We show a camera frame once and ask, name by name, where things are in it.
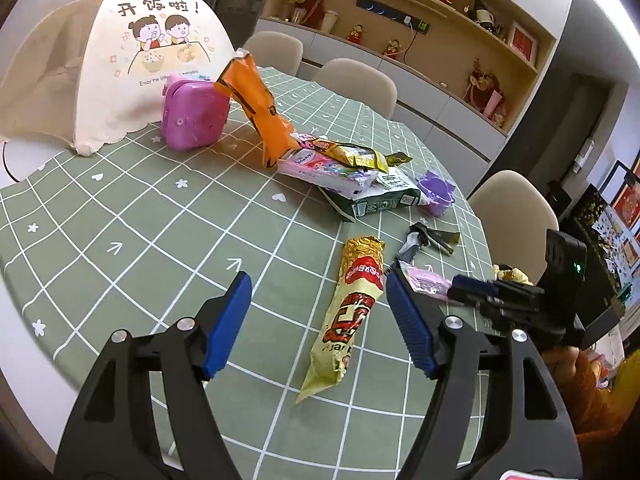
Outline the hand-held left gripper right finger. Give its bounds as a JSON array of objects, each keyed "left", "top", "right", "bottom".
[{"left": 385, "top": 260, "right": 586, "bottom": 480}]

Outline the small pale pink wrapper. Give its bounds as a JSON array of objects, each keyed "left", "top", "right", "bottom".
[{"left": 400, "top": 261, "right": 453, "bottom": 303}]

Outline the beige dining chair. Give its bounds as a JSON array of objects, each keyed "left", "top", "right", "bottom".
[
  {"left": 312, "top": 58, "right": 398, "bottom": 120},
  {"left": 467, "top": 170, "right": 561, "bottom": 286},
  {"left": 245, "top": 31, "right": 304, "bottom": 77}
]

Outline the purple plastic toy cup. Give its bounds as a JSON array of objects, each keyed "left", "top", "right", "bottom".
[{"left": 416, "top": 171, "right": 457, "bottom": 218}]

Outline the beige printed food cover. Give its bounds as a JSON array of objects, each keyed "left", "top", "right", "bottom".
[{"left": 0, "top": 0, "right": 236, "bottom": 157}]

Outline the pink plastic lunch box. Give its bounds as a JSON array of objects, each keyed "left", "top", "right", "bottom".
[{"left": 161, "top": 74, "right": 231, "bottom": 152}]

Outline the black countertop device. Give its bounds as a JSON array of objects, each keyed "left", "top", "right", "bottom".
[{"left": 550, "top": 180, "right": 574, "bottom": 216}]

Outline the yellow trash bag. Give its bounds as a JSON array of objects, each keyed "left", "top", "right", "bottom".
[{"left": 492, "top": 264, "right": 535, "bottom": 287}]

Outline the colourful wall picture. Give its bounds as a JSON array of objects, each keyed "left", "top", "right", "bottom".
[{"left": 597, "top": 200, "right": 640, "bottom": 303}]

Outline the yellow snack wrapper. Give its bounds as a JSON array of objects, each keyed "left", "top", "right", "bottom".
[{"left": 314, "top": 137, "right": 390, "bottom": 172}]

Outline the green white carton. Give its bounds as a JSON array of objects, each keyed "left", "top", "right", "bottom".
[{"left": 319, "top": 167, "right": 422, "bottom": 222}]

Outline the green checkered tablecloth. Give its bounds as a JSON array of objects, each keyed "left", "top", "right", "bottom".
[{"left": 0, "top": 66, "right": 493, "bottom": 480}]

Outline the black power strip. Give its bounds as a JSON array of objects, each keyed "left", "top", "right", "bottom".
[{"left": 356, "top": 0, "right": 432, "bottom": 33}]

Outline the long yellow noodle snack packet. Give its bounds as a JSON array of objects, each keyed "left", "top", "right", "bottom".
[{"left": 296, "top": 236, "right": 387, "bottom": 405}]

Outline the red framed picture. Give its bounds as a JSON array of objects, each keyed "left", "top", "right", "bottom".
[{"left": 507, "top": 21, "right": 538, "bottom": 66}]

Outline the wooden wall shelf cabinet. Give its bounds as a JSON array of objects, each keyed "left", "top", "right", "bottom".
[{"left": 255, "top": 0, "right": 576, "bottom": 181}]

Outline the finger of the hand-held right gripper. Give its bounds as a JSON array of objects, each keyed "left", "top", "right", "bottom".
[
  {"left": 450, "top": 275, "right": 502, "bottom": 297},
  {"left": 446, "top": 288, "right": 485, "bottom": 312}
]

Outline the person's right hand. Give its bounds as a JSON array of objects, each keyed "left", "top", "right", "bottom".
[{"left": 541, "top": 346, "right": 581, "bottom": 378}]

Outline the orange snack bag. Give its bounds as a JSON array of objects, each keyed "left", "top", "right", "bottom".
[{"left": 215, "top": 49, "right": 297, "bottom": 168}]

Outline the black grey tool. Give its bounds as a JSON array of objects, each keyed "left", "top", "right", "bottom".
[{"left": 397, "top": 222, "right": 431, "bottom": 263}]

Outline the dried flower bouquet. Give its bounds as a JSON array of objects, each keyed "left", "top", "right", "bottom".
[{"left": 462, "top": 57, "right": 508, "bottom": 126}]

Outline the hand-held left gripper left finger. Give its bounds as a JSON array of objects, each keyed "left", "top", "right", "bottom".
[{"left": 52, "top": 271, "right": 253, "bottom": 480}]

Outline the dark green wrapper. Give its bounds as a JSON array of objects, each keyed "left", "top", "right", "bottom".
[{"left": 425, "top": 229, "right": 461, "bottom": 256}]

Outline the white charger cable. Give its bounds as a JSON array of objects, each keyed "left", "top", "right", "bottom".
[{"left": 400, "top": 17, "right": 420, "bottom": 62}]

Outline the panda toy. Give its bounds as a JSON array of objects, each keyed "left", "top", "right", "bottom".
[{"left": 465, "top": 0, "right": 506, "bottom": 36}]

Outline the white wall intercom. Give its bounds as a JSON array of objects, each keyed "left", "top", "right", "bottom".
[{"left": 574, "top": 140, "right": 595, "bottom": 174}]

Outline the pink bear snack packet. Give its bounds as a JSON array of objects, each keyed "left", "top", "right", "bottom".
[{"left": 276, "top": 132, "right": 379, "bottom": 197}]

